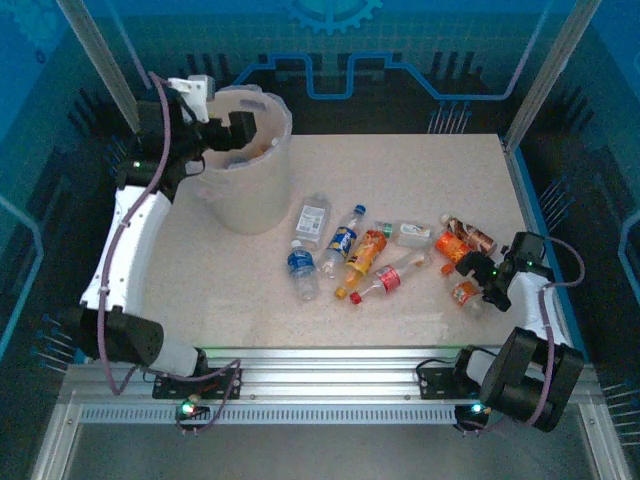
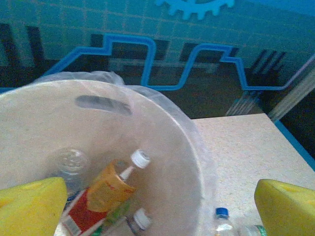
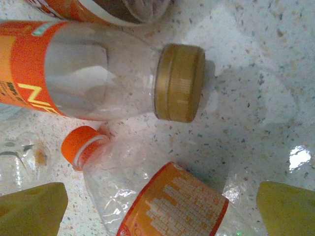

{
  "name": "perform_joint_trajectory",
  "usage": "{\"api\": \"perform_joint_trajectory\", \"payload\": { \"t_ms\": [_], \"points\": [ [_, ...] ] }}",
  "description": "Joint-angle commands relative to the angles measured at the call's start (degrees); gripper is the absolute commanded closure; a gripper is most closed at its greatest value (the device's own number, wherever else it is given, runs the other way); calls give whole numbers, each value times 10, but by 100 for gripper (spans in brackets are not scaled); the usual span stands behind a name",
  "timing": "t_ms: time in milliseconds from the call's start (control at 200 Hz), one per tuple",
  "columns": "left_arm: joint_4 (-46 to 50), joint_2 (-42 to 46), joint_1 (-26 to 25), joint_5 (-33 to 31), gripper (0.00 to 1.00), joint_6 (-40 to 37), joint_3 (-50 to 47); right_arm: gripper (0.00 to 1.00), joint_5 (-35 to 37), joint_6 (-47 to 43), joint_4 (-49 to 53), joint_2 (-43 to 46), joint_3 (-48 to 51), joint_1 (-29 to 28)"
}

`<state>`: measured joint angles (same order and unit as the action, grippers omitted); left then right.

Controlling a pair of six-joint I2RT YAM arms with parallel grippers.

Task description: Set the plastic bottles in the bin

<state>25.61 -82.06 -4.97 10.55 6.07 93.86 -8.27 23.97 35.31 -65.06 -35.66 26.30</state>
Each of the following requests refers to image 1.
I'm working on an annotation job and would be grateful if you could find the copper brown label bottle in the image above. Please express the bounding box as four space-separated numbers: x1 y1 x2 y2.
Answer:
439 213 501 257

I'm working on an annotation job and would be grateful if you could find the wide orange label bottle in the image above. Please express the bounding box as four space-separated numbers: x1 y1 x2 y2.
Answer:
433 228 475 265

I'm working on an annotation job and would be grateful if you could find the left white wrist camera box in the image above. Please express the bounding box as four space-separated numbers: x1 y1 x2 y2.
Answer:
166 73 217 124

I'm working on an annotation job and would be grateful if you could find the blue label water bottle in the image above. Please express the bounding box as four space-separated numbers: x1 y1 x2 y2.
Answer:
286 239 320 301

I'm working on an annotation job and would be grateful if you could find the blue yellow label bottle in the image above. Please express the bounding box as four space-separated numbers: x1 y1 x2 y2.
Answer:
319 203 369 279

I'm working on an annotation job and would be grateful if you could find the white bin with plastic liner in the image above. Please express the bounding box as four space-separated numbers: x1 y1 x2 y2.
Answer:
178 83 295 236

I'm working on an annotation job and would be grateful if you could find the small LED control board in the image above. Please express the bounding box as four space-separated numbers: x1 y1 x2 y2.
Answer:
175 397 211 420
455 402 494 422

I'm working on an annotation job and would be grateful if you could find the tall orange label bottle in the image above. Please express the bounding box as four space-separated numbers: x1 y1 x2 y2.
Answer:
333 228 389 300

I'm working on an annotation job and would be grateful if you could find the square clear white label bottle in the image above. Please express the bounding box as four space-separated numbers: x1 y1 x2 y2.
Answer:
294 192 332 250

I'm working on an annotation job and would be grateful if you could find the aluminium frame post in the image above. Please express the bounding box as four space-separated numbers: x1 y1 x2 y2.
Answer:
504 0 604 151
55 0 151 146

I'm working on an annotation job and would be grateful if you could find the red label clear bottle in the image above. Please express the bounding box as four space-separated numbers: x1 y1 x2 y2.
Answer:
351 252 434 306

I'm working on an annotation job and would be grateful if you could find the small orange label bottle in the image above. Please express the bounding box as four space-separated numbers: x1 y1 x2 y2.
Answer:
441 266 487 320

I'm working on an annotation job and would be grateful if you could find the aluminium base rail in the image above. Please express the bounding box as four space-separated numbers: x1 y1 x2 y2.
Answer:
59 347 601 407

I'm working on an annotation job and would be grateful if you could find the slotted grey cable duct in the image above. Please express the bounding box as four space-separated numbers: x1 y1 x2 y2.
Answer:
78 404 589 426

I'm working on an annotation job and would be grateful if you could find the clear green neck bottle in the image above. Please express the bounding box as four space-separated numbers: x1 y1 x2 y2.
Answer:
374 221 434 250

